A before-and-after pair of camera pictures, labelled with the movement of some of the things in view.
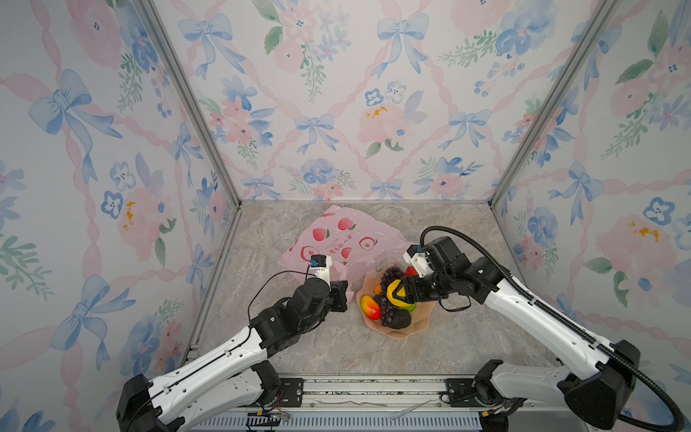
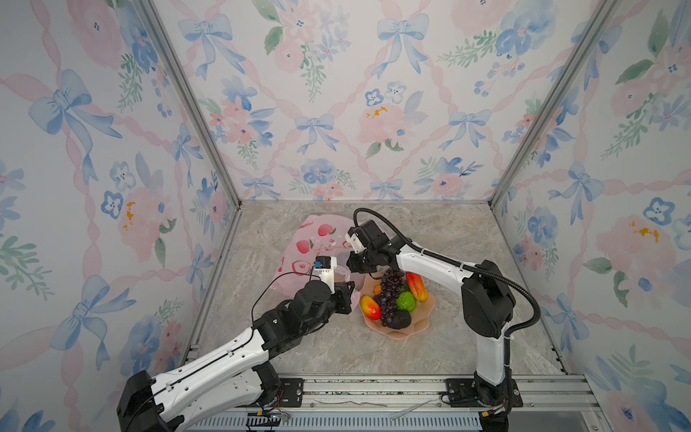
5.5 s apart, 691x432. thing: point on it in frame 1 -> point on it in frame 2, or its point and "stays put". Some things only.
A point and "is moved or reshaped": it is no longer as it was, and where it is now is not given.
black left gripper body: [337, 304] stays put
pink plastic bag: [357, 244] is moved or reshaped
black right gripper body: [429, 288] -> [363, 263]
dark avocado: [400, 319] stays put
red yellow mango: [371, 307] stays put
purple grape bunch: [390, 274] stays put
